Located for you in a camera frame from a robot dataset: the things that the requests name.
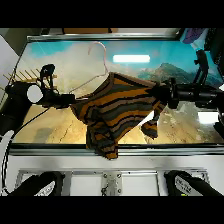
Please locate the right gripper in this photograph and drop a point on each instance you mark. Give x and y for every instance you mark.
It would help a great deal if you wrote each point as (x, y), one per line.
(165, 93)

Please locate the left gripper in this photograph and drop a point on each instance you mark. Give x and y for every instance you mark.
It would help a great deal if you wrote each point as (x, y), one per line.
(63, 100)

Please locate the orange grey striped sweater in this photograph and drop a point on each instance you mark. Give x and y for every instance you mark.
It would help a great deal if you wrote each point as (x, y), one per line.
(116, 106)

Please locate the white clothes hanger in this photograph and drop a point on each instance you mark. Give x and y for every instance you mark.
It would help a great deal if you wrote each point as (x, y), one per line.
(102, 60)

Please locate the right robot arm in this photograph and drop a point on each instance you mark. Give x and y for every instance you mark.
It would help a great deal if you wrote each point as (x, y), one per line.
(200, 94)

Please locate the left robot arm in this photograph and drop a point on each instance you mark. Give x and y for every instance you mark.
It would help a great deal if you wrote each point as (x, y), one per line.
(16, 100)

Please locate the wooden peg rack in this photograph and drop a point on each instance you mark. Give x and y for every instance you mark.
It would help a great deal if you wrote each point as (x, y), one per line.
(25, 76)

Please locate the purple garment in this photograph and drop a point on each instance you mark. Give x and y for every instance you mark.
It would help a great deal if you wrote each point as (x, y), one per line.
(192, 34)

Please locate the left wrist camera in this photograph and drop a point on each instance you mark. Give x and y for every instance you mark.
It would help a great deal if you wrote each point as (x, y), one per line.
(47, 74)

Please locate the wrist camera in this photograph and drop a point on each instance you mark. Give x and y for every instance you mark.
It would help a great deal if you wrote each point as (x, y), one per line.
(47, 74)
(201, 63)

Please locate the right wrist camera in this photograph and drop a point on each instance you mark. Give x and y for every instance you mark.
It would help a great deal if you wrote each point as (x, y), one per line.
(201, 63)

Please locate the silver frame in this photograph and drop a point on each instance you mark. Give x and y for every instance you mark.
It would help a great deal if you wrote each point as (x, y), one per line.
(110, 150)

